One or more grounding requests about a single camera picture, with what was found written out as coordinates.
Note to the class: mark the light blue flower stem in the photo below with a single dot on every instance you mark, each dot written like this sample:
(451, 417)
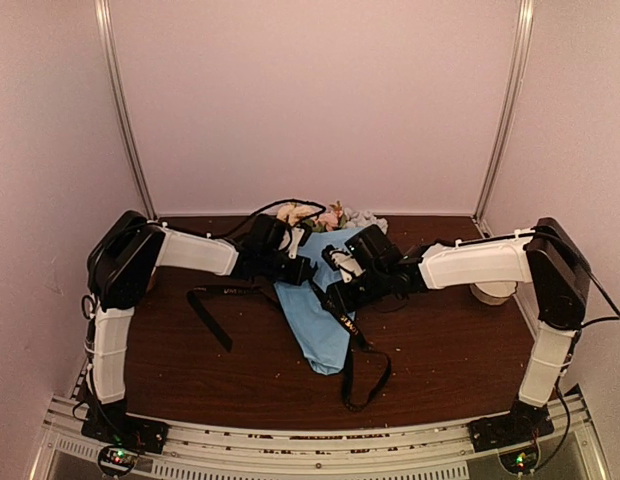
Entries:
(363, 219)

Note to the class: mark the black ribbon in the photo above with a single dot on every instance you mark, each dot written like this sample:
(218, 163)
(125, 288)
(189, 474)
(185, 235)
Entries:
(357, 338)

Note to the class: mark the aluminium front rail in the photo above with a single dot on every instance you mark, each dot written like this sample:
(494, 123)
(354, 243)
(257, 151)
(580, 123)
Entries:
(430, 451)

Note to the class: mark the right aluminium frame post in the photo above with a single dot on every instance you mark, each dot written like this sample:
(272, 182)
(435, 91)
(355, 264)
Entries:
(518, 64)

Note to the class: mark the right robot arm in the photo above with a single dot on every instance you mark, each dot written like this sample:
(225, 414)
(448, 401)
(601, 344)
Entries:
(543, 257)

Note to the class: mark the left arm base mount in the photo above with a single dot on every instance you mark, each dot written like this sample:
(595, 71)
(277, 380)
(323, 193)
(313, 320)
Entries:
(124, 444)

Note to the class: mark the scalloped white dish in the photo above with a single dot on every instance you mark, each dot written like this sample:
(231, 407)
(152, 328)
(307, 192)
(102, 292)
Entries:
(493, 293)

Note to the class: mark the blue wrapping paper sheet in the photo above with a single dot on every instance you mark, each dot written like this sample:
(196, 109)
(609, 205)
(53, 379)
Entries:
(322, 340)

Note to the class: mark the left aluminium frame post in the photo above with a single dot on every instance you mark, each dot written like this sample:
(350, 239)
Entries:
(108, 42)

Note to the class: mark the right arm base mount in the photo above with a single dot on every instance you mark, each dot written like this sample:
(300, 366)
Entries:
(514, 435)

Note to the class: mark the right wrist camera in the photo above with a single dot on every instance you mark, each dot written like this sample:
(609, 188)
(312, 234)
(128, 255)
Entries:
(342, 261)

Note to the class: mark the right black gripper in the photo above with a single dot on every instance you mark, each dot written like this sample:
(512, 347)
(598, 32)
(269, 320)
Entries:
(344, 302)

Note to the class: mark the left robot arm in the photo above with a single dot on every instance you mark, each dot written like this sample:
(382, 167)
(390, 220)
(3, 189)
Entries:
(121, 266)

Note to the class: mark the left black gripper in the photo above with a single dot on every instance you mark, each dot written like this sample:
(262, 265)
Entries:
(297, 276)

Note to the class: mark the large pink peony stem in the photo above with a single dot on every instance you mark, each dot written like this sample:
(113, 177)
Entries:
(333, 218)

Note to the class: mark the white rose stem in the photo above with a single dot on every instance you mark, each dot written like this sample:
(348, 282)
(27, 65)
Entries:
(292, 213)

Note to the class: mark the aluminium frame post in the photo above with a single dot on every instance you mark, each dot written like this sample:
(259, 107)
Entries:
(518, 64)
(108, 42)

